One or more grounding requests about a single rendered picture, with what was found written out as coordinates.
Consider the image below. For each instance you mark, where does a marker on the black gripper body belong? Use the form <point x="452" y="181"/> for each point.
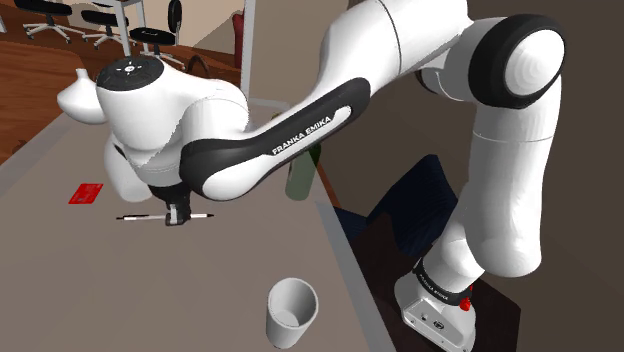
<point x="168" y="193"/>

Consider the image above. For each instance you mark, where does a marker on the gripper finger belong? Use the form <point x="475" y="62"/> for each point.
<point x="171" y="218"/>
<point x="184" y="212"/>

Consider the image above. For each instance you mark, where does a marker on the black and white pen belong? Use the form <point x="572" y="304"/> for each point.
<point x="139" y="217"/>

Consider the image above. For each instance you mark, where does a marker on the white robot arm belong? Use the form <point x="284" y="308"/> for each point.
<point x="507" y="204"/>

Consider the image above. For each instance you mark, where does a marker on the red card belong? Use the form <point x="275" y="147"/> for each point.
<point x="86" y="193"/>

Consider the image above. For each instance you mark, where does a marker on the green glass bottle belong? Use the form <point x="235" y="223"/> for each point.
<point x="300" y="180"/>

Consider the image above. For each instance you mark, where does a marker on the white vase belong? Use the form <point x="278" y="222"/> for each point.
<point x="78" y="100"/>

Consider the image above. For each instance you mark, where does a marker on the white cup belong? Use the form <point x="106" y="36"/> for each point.
<point x="287" y="322"/>

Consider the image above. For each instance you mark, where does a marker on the black office chair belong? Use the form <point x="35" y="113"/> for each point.
<point x="103" y="20"/>
<point x="46" y="10"/>
<point x="153" y="35"/>

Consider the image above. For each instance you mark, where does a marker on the red chair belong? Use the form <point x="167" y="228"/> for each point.
<point x="238" y="39"/>

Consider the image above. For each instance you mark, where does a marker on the white desk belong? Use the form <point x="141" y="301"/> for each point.
<point x="128" y="24"/>

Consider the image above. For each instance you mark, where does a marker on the dark blue armchair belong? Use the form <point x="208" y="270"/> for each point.
<point x="419" y="204"/>

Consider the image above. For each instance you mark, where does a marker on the dark robot stand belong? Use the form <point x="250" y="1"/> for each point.
<point x="492" y="317"/>

